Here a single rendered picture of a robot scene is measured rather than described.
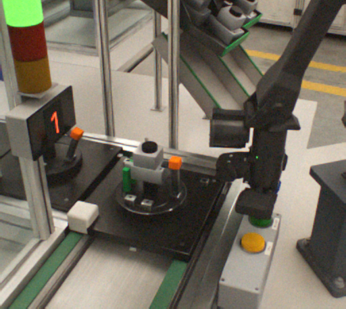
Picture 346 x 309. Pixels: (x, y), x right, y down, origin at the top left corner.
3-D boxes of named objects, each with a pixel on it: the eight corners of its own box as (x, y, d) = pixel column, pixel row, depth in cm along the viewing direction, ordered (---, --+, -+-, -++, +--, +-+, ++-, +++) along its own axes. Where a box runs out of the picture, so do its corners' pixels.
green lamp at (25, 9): (50, 17, 68) (45, -18, 65) (29, 28, 64) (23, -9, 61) (20, 14, 69) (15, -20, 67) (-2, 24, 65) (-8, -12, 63)
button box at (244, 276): (278, 236, 96) (282, 212, 93) (256, 318, 79) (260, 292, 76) (244, 228, 98) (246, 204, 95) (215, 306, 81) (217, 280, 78)
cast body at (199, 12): (206, 21, 109) (219, -5, 105) (197, 26, 106) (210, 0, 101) (177, 1, 111) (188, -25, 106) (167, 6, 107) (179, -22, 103)
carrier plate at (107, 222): (225, 185, 102) (226, 177, 101) (189, 263, 83) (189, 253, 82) (122, 163, 109) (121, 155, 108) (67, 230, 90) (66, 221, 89)
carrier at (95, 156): (123, 153, 113) (120, 106, 107) (71, 216, 94) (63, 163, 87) (36, 135, 120) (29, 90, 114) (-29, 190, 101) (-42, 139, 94)
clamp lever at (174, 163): (182, 190, 93) (182, 156, 89) (179, 196, 91) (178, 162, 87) (165, 186, 94) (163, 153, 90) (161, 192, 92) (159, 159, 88)
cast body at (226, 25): (238, 42, 108) (253, 16, 104) (228, 46, 105) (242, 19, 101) (212, 20, 111) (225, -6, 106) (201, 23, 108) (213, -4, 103)
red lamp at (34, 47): (54, 51, 70) (50, 18, 68) (34, 63, 66) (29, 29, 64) (26, 46, 72) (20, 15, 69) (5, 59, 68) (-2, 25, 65)
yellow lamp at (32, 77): (58, 82, 73) (54, 51, 70) (39, 95, 69) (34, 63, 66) (30, 78, 74) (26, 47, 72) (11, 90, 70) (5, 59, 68)
